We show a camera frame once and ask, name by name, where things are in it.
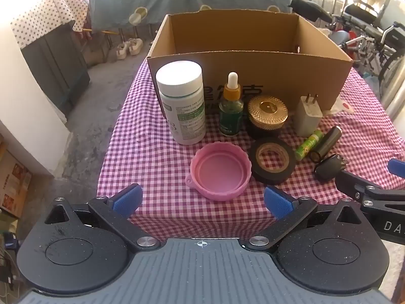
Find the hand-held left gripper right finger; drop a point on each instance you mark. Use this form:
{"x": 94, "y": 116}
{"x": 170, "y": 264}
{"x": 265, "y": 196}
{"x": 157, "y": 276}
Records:
{"x": 278, "y": 203}

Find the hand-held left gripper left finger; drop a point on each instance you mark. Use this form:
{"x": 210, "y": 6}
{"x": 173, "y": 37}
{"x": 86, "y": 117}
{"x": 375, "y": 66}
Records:
{"x": 128, "y": 200}

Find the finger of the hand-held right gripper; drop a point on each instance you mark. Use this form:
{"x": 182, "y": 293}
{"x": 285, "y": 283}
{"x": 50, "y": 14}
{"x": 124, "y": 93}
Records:
{"x": 364, "y": 185}
{"x": 397, "y": 167}

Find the black tape roll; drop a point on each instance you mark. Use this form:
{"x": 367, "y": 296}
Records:
{"x": 258, "y": 167}

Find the black cylinder tube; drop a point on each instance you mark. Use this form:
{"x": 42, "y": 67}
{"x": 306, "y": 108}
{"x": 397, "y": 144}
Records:
{"x": 327, "y": 142}

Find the green printed tube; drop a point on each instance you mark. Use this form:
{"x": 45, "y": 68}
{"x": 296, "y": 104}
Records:
{"x": 308, "y": 145}

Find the white charger plug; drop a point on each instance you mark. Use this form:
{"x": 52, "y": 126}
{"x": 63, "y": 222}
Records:
{"x": 307, "y": 117}

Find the green glass dropper bottle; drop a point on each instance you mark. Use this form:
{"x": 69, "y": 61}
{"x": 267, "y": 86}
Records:
{"x": 231, "y": 114}

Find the cardboard box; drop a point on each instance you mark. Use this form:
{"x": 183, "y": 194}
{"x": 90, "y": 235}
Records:
{"x": 284, "y": 69}

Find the pink checkered tablecloth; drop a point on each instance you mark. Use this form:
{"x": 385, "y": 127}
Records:
{"x": 152, "y": 164}

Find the pink plastic lid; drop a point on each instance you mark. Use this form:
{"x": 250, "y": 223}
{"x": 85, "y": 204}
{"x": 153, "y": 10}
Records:
{"x": 218, "y": 171}

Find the white and red tag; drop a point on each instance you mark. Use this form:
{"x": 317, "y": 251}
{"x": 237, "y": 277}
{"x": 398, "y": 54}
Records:
{"x": 346, "y": 106}

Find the gold lidded jar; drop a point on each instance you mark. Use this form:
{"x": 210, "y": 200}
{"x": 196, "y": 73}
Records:
{"x": 267, "y": 110}

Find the white pill bottle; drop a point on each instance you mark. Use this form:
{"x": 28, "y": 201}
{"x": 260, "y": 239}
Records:
{"x": 183, "y": 110}

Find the printed cardboard carton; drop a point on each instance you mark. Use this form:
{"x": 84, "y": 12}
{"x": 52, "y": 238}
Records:
{"x": 14, "y": 180}

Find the cream shoe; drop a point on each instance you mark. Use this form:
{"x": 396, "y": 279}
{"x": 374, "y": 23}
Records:
{"x": 136, "y": 45}
{"x": 121, "y": 51}

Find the dark cabinet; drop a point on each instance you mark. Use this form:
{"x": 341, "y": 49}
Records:
{"x": 53, "y": 69}

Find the wheelchair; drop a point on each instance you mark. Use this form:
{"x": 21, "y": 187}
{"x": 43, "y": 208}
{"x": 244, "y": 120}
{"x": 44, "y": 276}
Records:
{"x": 364, "y": 15}

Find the black padded seat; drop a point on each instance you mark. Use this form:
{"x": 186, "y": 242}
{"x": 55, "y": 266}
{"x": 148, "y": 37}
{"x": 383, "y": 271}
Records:
{"x": 308, "y": 8}

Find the star dotted white cloth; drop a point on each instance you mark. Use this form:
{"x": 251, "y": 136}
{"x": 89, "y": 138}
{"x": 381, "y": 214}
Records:
{"x": 41, "y": 15}

